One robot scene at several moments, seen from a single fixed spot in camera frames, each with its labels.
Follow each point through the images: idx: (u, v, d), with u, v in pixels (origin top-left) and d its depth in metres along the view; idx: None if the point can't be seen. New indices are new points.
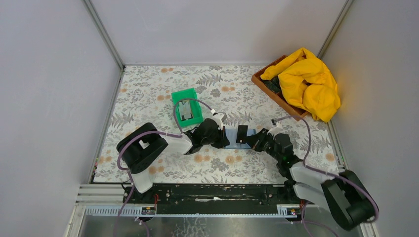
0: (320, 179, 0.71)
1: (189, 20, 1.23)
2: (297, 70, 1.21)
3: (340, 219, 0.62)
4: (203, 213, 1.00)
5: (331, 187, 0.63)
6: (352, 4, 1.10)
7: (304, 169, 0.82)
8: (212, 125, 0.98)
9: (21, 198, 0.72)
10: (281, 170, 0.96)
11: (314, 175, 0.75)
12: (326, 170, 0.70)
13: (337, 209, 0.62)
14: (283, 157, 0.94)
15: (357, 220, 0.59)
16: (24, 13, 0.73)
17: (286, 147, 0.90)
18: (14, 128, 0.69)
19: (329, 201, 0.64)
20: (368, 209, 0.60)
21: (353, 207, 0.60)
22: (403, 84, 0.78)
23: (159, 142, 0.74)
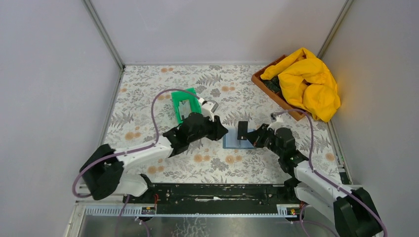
0: (331, 192, 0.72)
1: (188, 19, 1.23)
2: (297, 70, 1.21)
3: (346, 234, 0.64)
4: (203, 213, 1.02)
5: (343, 206, 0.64)
6: (352, 4, 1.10)
7: (312, 174, 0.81)
8: (195, 122, 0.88)
9: (21, 198, 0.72)
10: (283, 166, 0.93)
11: (321, 185, 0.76)
12: (339, 185, 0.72)
13: (345, 226, 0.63)
14: (285, 152, 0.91)
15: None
16: (24, 13, 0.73)
17: (288, 141, 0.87)
18: (13, 127, 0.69)
19: (338, 217, 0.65)
20: (373, 228, 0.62)
21: (361, 226, 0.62)
22: (403, 84, 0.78)
23: (117, 167, 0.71)
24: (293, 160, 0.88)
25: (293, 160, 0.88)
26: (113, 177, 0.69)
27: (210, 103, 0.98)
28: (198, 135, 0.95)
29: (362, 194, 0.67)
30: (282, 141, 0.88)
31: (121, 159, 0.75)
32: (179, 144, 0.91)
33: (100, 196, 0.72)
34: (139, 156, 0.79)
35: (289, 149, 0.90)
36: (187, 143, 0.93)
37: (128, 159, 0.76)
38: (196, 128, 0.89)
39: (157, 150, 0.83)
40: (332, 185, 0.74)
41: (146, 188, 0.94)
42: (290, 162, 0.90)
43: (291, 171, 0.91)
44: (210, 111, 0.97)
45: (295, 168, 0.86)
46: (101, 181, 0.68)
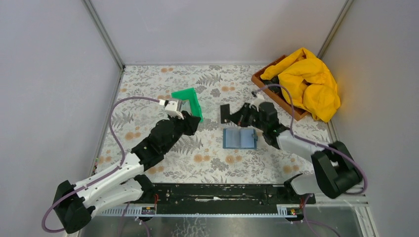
0: (310, 149, 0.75)
1: (189, 20, 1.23)
2: (297, 70, 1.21)
3: (326, 188, 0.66)
4: (203, 213, 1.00)
5: (322, 158, 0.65)
6: (352, 4, 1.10)
7: (292, 138, 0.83)
8: (164, 131, 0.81)
9: (20, 198, 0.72)
10: (268, 138, 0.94)
11: (301, 145, 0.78)
12: (317, 141, 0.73)
13: (324, 179, 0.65)
14: (268, 126, 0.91)
15: (342, 189, 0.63)
16: (24, 13, 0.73)
17: (271, 115, 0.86)
18: (13, 127, 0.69)
19: (317, 171, 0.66)
20: (353, 177, 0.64)
21: (339, 177, 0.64)
22: (403, 84, 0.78)
23: (79, 204, 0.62)
24: (276, 132, 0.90)
25: (275, 131, 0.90)
26: (79, 215, 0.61)
27: (173, 103, 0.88)
28: (171, 142, 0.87)
29: (339, 145, 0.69)
30: (265, 114, 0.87)
31: (82, 195, 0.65)
32: (152, 158, 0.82)
33: (76, 228, 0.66)
34: (103, 186, 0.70)
35: (272, 122, 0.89)
36: (160, 155, 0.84)
37: (90, 192, 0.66)
38: (167, 137, 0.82)
39: (125, 172, 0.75)
40: (311, 142, 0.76)
41: (140, 190, 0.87)
42: (272, 133, 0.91)
43: (275, 143, 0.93)
44: (175, 111, 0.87)
45: (278, 137, 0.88)
46: (67, 221, 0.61)
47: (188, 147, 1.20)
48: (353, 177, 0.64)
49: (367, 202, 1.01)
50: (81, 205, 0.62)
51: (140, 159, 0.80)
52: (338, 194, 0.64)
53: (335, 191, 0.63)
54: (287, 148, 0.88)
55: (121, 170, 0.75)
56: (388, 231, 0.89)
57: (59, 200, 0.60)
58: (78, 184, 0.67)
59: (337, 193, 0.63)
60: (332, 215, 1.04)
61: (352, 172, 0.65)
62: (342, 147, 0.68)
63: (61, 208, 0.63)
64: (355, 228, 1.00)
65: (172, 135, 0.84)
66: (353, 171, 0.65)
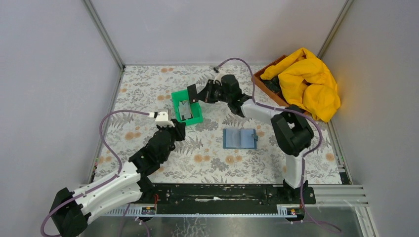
0: (270, 114, 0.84)
1: (189, 20, 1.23)
2: (297, 70, 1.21)
3: (285, 145, 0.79)
4: (203, 213, 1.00)
5: (280, 121, 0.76)
6: (352, 4, 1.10)
7: (255, 106, 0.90)
8: (161, 141, 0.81)
9: (21, 198, 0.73)
10: (232, 108, 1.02)
11: (263, 111, 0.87)
12: (275, 106, 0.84)
13: (283, 138, 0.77)
14: (232, 96, 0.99)
15: (298, 145, 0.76)
16: (24, 13, 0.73)
17: (232, 84, 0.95)
18: (13, 128, 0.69)
19: (277, 133, 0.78)
20: (305, 136, 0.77)
21: (294, 136, 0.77)
22: (403, 84, 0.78)
23: (77, 210, 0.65)
24: (239, 101, 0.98)
25: (239, 101, 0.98)
26: (76, 221, 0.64)
27: (163, 113, 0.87)
28: (167, 151, 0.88)
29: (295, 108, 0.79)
30: (228, 86, 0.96)
31: (80, 202, 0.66)
32: (148, 167, 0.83)
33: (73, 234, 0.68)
34: (102, 193, 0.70)
35: (234, 92, 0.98)
36: (156, 164, 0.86)
37: (88, 199, 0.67)
38: (163, 147, 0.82)
39: (122, 180, 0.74)
40: (270, 108, 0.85)
41: (139, 193, 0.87)
42: (237, 103, 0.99)
43: (239, 112, 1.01)
44: (166, 120, 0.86)
45: (242, 105, 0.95)
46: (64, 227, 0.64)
47: (188, 147, 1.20)
48: (306, 135, 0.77)
49: (368, 202, 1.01)
50: (79, 211, 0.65)
51: (137, 167, 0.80)
52: (294, 150, 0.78)
53: (292, 147, 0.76)
54: (251, 115, 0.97)
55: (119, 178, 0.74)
56: (388, 231, 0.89)
57: (58, 207, 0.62)
58: (77, 191, 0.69)
59: (293, 148, 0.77)
60: (332, 215, 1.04)
61: (305, 131, 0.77)
62: (297, 109, 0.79)
63: (59, 214, 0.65)
64: (355, 228, 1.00)
65: (168, 145, 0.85)
66: (305, 130, 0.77)
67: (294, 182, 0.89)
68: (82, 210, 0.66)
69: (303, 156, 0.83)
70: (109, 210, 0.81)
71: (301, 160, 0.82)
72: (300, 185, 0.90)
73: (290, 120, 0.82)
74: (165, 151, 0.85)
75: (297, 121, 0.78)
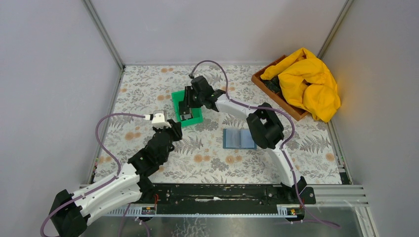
0: (245, 112, 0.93)
1: (188, 20, 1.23)
2: (297, 70, 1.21)
3: (259, 140, 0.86)
4: (203, 213, 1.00)
5: (253, 119, 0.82)
6: (352, 4, 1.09)
7: (229, 102, 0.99)
8: (160, 142, 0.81)
9: (22, 197, 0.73)
10: (206, 104, 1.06)
11: (237, 109, 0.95)
12: (250, 105, 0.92)
13: (258, 135, 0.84)
14: (204, 93, 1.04)
15: (270, 139, 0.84)
16: (23, 13, 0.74)
17: (200, 82, 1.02)
18: (13, 127, 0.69)
19: (251, 129, 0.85)
20: (276, 129, 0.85)
21: (267, 131, 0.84)
22: (403, 84, 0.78)
23: (77, 212, 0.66)
24: (214, 96, 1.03)
25: (213, 96, 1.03)
26: (75, 223, 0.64)
27: (159, 115, 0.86)
28: (167, 153, 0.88)
29: (267, 106, 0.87)
30: (197, 85, 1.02)
31: (79, 204, 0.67)
32: (147, 168, 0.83)
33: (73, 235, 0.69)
34: (101, 195, 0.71)
35: (205, 89, 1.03)
36: (156, 166, 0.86)
37: (87, 201, 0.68)
38: (163, 148, 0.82)
39: (120, 182, 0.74)
40: (245, 107, 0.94)
41: (139, 194, 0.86)
42: (210, 98, 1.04)
43: (214, 106, 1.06)
44: (163, 122, 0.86)
45: (217, 101, 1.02)
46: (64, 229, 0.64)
47: (188, 147, 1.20)
48: (277, 129, 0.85)
49: (368, 202, 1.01)
50: (78, 213, 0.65)
51: (137, 169, 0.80)
52: (268, 143, 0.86)
53: (265, 141, 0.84)
54: (225, 110, 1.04)
55: (117, 180, 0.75)
56: (388, 231, 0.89)
57: (58, 209, 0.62)
58: (76, 193, 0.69)
59: (267, 143, 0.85)
60: (332, 215, 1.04)
61: (276, 126, 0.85)
62: (269, 107, 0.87)
63: (59, 216, 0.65)
64: (355, 227, 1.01)
65: (168, 146, 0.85)
66: (277, 125, 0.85)
67: (288, 180, 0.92)
68: (82, 211, 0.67)
69: (281, 148, 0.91)
70: (108, 211, 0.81)
71: (281, 152, 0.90)
72: (295, 184, 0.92)
73: (263, 116, 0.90)
74: (165, 153, 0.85)
75: (269, 116, 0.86)
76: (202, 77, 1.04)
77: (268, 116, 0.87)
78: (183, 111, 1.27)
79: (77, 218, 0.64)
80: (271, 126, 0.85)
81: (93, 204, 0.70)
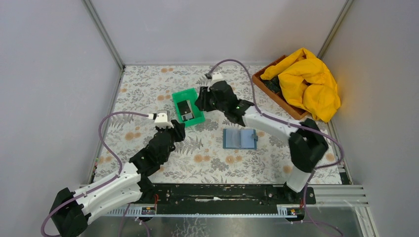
0: (283, 131, 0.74)
1: (188, 20, 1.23)
2: (297, 70, 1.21)
3: (302, 164, 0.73)
4: (203, 213, 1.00)
5: (297, 140, 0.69)
6: (352, 4, 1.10)
7: (260, 117, 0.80)
8: (160, 142, 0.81)
9: (22, 197, 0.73)
10: (230, 117, 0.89)
11: (273, 126, 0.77)
12: (289, 121, 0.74)
13: (301, 157, 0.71)
14: (229, 104, 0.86)
15: (314, 162, 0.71)
16: (24, 14, 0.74)
17: (226, 91, 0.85)
18: (13, 127, 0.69)
19: (293, 151, 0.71)
20: (320, 150, 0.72)
21: (312, 152, 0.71)
22: (403, 84, 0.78)
23: (78, 210, 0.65)
24: (239, 109, 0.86)
25: (239, 108, 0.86)
26: (77, 221, 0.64)
27: (162, 115, 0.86)
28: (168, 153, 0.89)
29: (310, 123, 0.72)
30: (221, 94, 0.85)
31: (81, 202, 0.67)
32: (148, 168, 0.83)
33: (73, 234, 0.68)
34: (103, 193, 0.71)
35: (230, 99, 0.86)
36: (157, 165, 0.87)
37: (89, 199, 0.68)
38: (164, 148, 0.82)
39: (122, 181, 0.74)
40: (283, 123, 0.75)
41: (139, 193, 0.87)
42: (235, 111, 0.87)
43: (239, 120, 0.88)
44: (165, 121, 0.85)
45: (244, 116, 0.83)
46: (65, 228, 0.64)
47: (188, 147, 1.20)
48: (321, 150, 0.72)
49: (368, 202, 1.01)
50: (80, 211, 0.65)
51: (138, 168, 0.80)
52: (312, 167, 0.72)
53: (310, 165, 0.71)
54: (253, 125, 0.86)
55: (119, 179, 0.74)
56: (388, 231, 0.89)
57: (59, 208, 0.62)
58: (78, 191, 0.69)
59: (311, 166, 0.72)
60: (332, 215, 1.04)
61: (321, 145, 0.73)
62: (312, 124, 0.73)
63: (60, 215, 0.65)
64: (356, 228, 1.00)
65: (169, 146, 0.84)
66: (321, 144, 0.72)
67: (297, 187, 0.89)
68: (83, 210, 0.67)
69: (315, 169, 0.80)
70: (108, 210, 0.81)
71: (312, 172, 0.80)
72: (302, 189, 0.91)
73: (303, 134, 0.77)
74: (166, 153, 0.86)
75: (312, 135, 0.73)
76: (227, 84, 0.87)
77: (310, 134, 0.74)
78: (185, 111, 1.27)
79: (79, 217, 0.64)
80: (314, 145, 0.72)
81: (95, 202, 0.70)
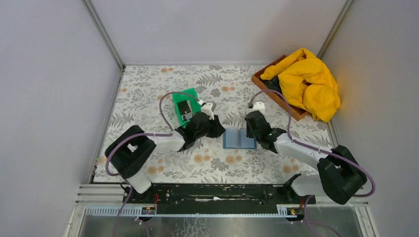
0: (314, 156, 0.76)
1: (189, 20, 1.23)
2: (297, 70, 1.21)
3: (335, 194, 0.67)
4: (203, 213, 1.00)
5: (328, 166, 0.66)
6: (352, 4, 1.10)
7: (291, 143, 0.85)
8: (202, 118, 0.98)
9: (22, 197, 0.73)
10: (264, 143, 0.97)
11: (303, 151, 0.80)
12: (319, 147, 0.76)
13: (332, 185, 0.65)
14: (262, 132, 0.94)
15: (350, 193, 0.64)
16: (23, 13, 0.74)
17: (258, 118, 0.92)
18: (13, 127, 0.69)
19: (324, 179, 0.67)
20: (356, 181, 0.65)
21: (346, 181, 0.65)
22: (403, 84, 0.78)
23: (147, 145, 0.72)
24: (272, 136, 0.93)
25: (272, 135, 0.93)
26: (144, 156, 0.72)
27: (208, 104, 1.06)
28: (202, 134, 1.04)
29: (343, 150, 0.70)
30: (254, 121, 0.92)
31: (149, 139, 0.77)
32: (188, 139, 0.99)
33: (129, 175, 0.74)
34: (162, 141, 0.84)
35: (263, 127, 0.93)
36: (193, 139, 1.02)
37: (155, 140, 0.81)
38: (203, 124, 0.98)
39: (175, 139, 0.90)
40: (314, 149, 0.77)
41: (148, 185, 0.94)
42: (269, 138, 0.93)
43: (272, 146, 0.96)
44: (210, 110, 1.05)
45: (276, 142, 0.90)
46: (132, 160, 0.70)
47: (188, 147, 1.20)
48: (359, 180, 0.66)
49: (367, 202, 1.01)
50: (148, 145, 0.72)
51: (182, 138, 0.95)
52: (347, 198, 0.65)
53: (345, 196, 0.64)
54: (286, 152, 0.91)
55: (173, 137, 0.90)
56: (388, 231, 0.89)
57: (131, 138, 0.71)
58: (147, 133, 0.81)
59: (347, 197, 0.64)
60: (332, 215, 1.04)
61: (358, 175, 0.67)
62: (346, 151, 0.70)
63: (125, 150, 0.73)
64: (355, 228, 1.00)
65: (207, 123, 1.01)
66: (357, 175, 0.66)
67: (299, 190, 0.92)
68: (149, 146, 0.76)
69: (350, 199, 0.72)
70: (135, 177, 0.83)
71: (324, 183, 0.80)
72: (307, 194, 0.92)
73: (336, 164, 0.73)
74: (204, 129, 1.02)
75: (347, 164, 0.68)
76: (258, 112, 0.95)
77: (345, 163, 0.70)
78: (185, 111, 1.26)
79: (146, 151, 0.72)
80: (350, 175, 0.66)
81: None
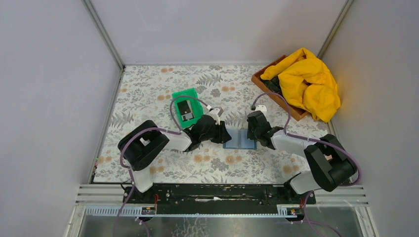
0: (303, 145, 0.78)
1: (189, 20, 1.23)
2: (297, 70, 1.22)
3: (322, 182, 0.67)
4: (203, 213, 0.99)
5: (314, 151, 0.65)
6: (352, 5, 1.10)
7: (286, 137, 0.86)
8: (208, 121, 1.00)
9: (22, 197, 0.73)
10: (262, 140, 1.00)
11: (295, 142, 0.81)
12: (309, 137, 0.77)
13: (319, 173, 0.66)
14: (263, 130, 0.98)
15: (337, 181, 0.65)
16: (23, 14, 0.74)
17: (258, 116, 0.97)
18: (13, 127, 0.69)
19: (312, 166, 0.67)
20: (346, 169, 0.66)
21: (335, 169, 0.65)
22: (403, 85, 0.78)
23: (161, 139, 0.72)
24: (270, 133, 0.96)
25: (269, 132, 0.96)
26: (157, 149, 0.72)
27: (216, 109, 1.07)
28: (207, 136, 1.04)
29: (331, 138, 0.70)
30: (254, 118, 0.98)
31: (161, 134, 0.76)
32: (194, 141, 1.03)
33: (141, 167, 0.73)
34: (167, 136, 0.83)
35: (263, 125, 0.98)
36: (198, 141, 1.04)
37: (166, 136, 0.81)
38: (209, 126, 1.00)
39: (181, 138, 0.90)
40: (303, 138, 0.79)
41: (149, 185, 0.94)
42: (267, 134, 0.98)
43: (270, 144, 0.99)
44: (217, 115, 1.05)
45: (272, 137, 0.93)
46: (146, 152, 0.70)
47: None
48: (348, 169, 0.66)
49: (367, 202, 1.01)
50: (162, 140, 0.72)
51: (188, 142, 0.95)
52: (334, 186, 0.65)
53: (331, 183, 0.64)
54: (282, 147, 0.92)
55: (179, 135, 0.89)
56: (388, 231, 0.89)
57: (145, 131, 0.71)
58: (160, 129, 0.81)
59: (332, 185, 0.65)
60: (332, 215, 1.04)
61: (347, 163, 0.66)
62: (334, 140, 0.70)
63: (138, 143, 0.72)
64: (355, 228, 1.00)
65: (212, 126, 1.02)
66: (346, 163, 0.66)
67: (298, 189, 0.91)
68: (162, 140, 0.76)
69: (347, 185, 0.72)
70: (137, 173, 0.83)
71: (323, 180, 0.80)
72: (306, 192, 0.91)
73: (326, 152, 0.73)
74: (209, 132, 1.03)
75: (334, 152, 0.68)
76: (260, 111, 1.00)
77: (334, 150, 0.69)
78: (185, 111, 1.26)
79: (160, 145, 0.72)
80: (339, 163, 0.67)
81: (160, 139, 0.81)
